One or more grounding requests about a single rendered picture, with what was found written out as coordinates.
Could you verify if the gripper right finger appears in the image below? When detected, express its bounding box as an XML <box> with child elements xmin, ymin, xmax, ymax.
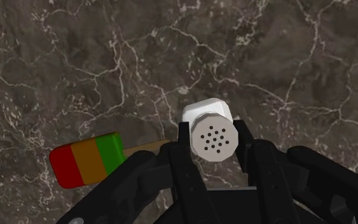
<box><xmin>233</xmin><ymin>119</ymin><xmax>358</xmax><ymax>224</ymax></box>

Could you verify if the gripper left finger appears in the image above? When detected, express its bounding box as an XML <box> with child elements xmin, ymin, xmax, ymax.
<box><xmin>56</xmin><ymin>121</ymin><xmax>221</xmax><ymax>224</ymax></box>

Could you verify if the white salt shaker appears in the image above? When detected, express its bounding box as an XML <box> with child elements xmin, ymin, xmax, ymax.
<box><xmin>181</xmin><ymin>97</ymin><xmax>239</xmax><ymax>163</ymax></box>

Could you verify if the red orange green ice lolly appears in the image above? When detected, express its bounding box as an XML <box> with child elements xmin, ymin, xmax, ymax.
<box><xmin>48</xmin><ymin>131</ymin><xmax>171</xmax><ymax>190</ymax></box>

